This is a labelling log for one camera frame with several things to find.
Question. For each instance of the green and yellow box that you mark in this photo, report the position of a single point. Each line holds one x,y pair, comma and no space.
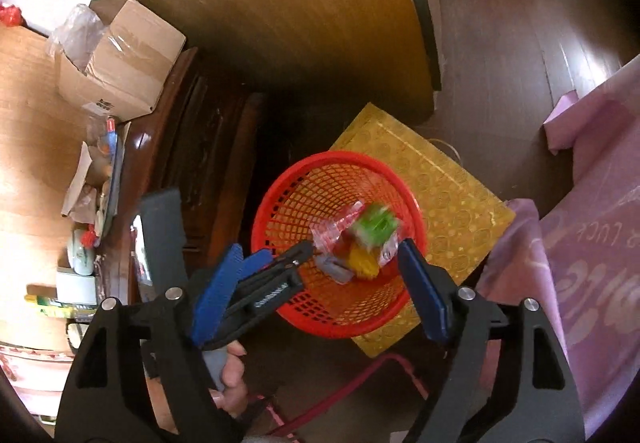
60,307

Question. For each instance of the small white box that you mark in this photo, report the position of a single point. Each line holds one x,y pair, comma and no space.
75,285

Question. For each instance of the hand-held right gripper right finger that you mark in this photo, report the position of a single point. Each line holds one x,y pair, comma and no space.
425,293

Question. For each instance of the clear plastic bag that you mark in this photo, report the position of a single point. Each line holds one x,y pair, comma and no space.
75,33

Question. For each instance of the yellow mesh bag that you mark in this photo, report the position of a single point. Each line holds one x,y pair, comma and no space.
365,263

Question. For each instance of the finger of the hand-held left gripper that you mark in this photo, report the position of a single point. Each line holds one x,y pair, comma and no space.
255,265
295,255

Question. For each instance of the gold gift bag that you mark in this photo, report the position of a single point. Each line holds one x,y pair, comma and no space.
450,203

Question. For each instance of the purple tablecloth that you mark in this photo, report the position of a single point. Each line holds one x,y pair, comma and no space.
590,273

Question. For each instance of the green snack packet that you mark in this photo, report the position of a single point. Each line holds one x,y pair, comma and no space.
375,225

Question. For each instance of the green and white bottle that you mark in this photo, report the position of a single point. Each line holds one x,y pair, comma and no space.
80,250

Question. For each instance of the dark grey board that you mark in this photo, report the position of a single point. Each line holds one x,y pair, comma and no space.
162,233

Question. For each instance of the red plastic basket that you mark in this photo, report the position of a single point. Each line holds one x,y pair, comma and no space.
300,193

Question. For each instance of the cardboard box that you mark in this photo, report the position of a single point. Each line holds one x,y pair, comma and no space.
135,68

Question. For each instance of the clear plastic wrapper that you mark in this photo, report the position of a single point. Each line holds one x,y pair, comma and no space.
330,233

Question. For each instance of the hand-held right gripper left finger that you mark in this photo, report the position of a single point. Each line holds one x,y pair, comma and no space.
215,303

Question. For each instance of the dark wooden desk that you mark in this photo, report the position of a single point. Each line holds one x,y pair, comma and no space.
35,148

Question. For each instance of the person's left hand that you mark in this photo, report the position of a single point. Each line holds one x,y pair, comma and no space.
235,378

